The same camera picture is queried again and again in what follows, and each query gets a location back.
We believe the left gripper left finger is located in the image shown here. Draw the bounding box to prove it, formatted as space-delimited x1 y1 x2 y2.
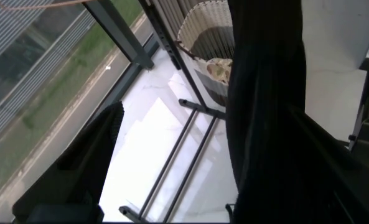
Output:
11 101 125 223

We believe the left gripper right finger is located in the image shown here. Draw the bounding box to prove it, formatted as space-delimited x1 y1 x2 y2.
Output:
285 105 369 224

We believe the black garment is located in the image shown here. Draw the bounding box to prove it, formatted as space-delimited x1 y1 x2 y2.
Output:
226 0 353 224

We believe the pink clothes hanger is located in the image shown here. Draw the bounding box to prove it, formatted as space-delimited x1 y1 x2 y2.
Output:
0 0 93 11

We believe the cream printed garment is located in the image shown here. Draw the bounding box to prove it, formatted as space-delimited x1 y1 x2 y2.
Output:
205 57 234 85

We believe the black clothes rack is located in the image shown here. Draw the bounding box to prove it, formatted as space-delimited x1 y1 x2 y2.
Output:
118 0 235 223

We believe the white laundry basket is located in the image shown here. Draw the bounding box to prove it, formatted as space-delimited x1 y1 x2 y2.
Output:
176 0 235 107

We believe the window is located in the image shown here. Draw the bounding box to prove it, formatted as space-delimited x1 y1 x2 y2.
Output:
0 0 160 215

